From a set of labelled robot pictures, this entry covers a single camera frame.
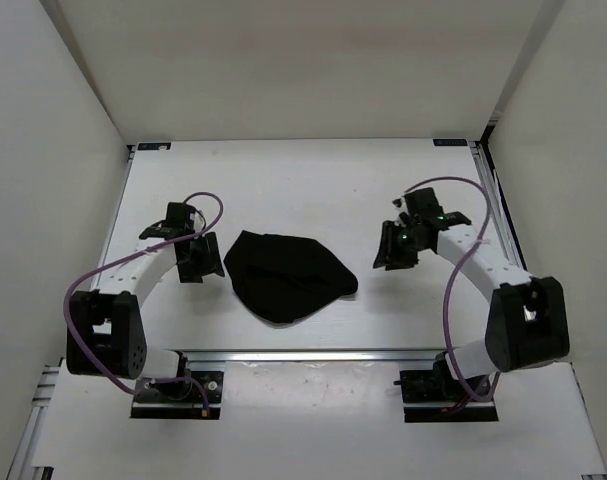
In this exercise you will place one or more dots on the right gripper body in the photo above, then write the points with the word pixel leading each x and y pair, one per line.
pixel 407 239

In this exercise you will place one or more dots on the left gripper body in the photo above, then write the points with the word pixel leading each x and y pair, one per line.
pixel 198 248

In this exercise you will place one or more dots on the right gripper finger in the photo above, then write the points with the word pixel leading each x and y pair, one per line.
pixel 401 263
pixel 387 256

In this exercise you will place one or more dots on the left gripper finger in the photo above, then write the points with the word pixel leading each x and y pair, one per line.
pixel 195 274
pixel 212 254

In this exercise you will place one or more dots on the black skirt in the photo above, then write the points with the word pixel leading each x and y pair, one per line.
pixel 284 279

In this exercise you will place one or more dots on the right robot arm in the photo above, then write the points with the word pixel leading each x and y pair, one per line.
pixel 527 322

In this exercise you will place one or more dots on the right blue corner label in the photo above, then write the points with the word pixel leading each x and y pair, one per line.
pixel 450 142

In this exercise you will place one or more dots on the blue corner label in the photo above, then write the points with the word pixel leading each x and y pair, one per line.
pixel 154 146
pixel 450 142

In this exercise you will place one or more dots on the left blue corner label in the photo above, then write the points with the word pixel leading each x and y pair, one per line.
pixel 154 146

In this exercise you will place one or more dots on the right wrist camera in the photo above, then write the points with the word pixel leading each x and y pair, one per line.
pixel 419 203

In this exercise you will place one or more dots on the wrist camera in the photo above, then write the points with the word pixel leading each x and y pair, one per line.
pixel 182 219
pixel 419 203

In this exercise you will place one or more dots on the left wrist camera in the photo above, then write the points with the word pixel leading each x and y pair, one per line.
pixel 182 219

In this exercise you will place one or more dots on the front aluminium rail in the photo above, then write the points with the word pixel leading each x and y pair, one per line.
pixel 340 355

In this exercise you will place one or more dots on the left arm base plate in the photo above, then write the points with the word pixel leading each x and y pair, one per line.
pixel 180 401

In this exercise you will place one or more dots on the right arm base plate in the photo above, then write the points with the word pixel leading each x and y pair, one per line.
pixel 428 396

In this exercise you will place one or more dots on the left aluminium frame rail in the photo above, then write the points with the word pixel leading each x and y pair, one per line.
pixel 21 467

